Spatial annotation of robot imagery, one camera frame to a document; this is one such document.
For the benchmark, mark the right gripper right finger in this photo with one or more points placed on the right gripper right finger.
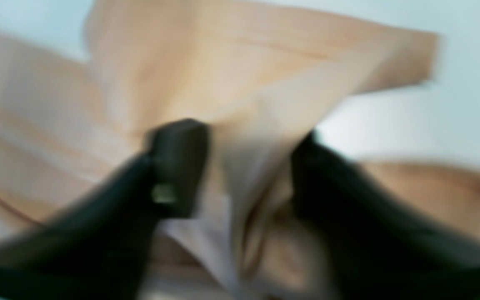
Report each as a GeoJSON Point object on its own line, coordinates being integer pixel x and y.
{"type": "Point", "coordinates": [376, 248]}

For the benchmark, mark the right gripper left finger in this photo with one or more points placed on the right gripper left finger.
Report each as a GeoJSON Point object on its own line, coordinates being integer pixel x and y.
{"type": "Point", "coordinates": [99, 249]}

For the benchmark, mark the peach pink T-shirt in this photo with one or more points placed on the peach pink T-shirt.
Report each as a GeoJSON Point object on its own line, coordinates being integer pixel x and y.
{"type": "Point", "coordinates": [261, 77]}

